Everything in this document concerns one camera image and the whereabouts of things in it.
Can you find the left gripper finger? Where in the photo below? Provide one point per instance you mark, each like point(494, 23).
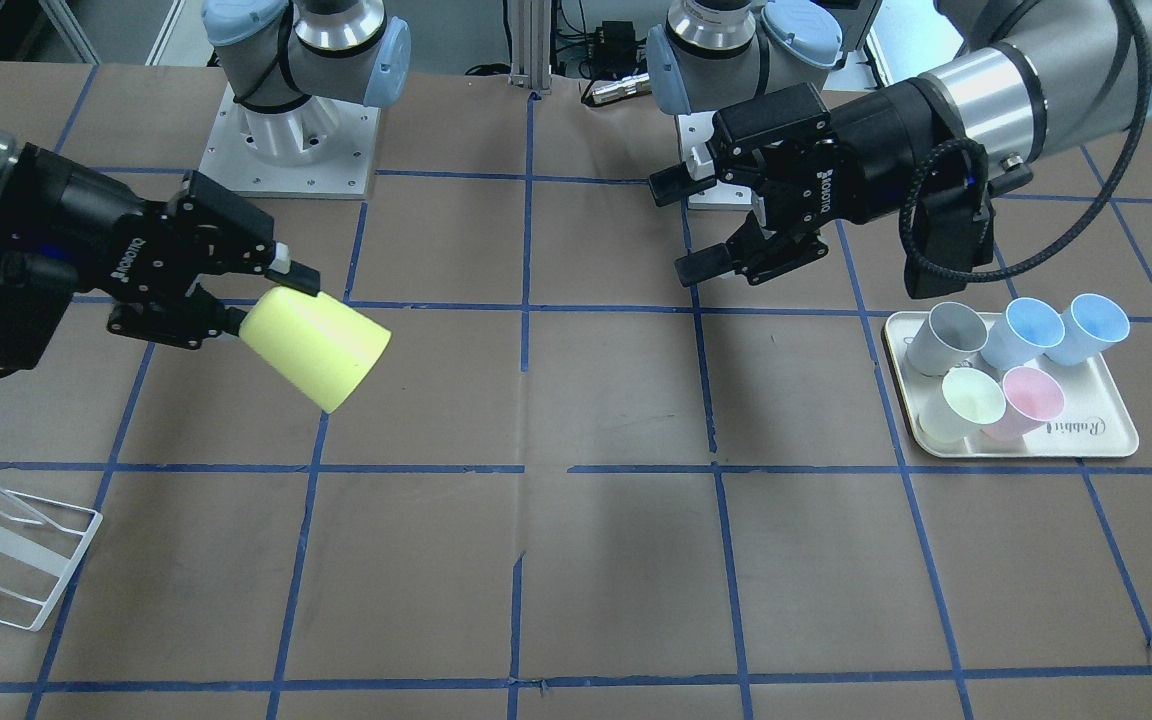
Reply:
point(695, 174)
point(754, 252)

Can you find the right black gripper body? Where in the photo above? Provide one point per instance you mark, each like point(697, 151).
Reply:
point(86, 228)

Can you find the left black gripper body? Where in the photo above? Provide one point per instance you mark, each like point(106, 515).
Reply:
point(871, 158)

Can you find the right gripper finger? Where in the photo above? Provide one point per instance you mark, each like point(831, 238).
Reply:
point(286, 272)
point(182, 323)

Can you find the yellow green plastic cup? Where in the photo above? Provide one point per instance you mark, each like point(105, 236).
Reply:
point(320, 345)

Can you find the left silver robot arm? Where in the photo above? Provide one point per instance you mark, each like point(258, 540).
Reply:
point(1034, 77)

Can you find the grey plastic cup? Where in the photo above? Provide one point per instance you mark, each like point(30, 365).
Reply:
point(951, 333)

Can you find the cream plastic cup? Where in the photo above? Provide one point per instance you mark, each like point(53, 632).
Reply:
point(963, 402)

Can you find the light blue plastic cup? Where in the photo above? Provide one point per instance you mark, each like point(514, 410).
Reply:
point(1025, 329)

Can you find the pink plastic cup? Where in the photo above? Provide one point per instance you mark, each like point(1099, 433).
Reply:
point(1032, 398)

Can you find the outer light blue cup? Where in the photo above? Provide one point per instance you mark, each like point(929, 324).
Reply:
point(1092, 324)

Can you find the beige serving tray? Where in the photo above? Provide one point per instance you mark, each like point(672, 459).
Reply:
point(1095, 422)

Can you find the aluminium frame post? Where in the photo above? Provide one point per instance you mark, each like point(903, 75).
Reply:
point(530, 37)

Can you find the white wire cup rack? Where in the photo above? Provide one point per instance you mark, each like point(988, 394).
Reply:
point(42, 543)

